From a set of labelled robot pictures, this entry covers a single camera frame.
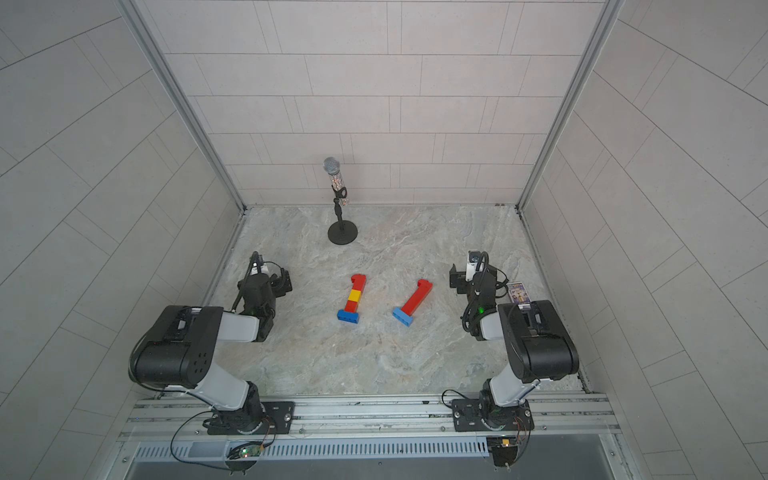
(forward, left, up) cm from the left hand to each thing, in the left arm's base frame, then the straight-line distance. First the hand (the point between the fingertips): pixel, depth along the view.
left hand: (274, 267), depth 94 cm
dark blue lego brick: (-15, -26, -3) cm, 30 cm away
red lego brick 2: (-13, -43, -2) cm, 46 cm away
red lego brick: (-12, -25, -3) cm, 28 cm away
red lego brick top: (-3, -27, -3) cm, 27 cm away
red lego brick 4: (-5, -48, -3) cm, 48 cm away
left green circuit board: (-47, -7, -1) cm, 48 cm away
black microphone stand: (+18, -20, -3) cm, 27 cm away
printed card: (-8, -77, -1) cm, 77 cm away
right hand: (+1, -62, +3) cm, 62 cm away
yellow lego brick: (-8, -26, -2) cm, 28 cm away
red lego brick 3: (-9, -46, -3) cm, 46 cm away
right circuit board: (-47, -64, -4) cm, 79 cm away
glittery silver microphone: (+17, -20, +27) cm, 38 cm away
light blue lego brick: (-15, -41, -2) cm, 43 cm away
